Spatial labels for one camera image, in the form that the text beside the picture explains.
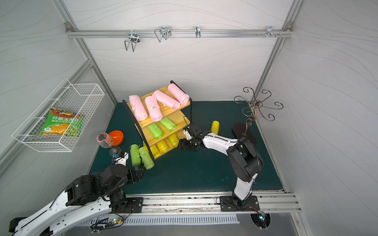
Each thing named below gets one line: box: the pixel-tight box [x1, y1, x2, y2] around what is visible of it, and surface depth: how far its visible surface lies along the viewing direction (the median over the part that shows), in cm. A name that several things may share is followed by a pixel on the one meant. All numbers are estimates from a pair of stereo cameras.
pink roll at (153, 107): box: [144, 93, 163, 122], surface depth 67 cm
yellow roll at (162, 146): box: [156, 139, 169, 154], surface depth 91 cm
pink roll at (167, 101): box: [152, 89, 181, 111], surface depth 73 cm
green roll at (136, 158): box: [129, 144, 142, 167], surface depth 89 cm
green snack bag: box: [39, 107, 85, 138], surface depth 63 cm
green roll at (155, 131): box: [147, 123, 164, 140], surface depth 81 cm
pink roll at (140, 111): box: [128, 94, 148, 121], surface depth 67 cm
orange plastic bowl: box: [108, 130, 125, 147], surface depth 97 cm
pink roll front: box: [167, 83, 190, 106], surface depth 75 cm
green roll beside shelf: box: [138, 146, 155, 171], surface depth 88 cm
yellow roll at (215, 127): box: [210, 120, 220, 136], surface depth 106 cm
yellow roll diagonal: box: [167, 133, 180, 148], surface depth 95 cm
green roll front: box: [159, 117, 177, 132], surface depth 84 cm
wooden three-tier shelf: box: [122, 80, 192, 161], surface depth 74 cm
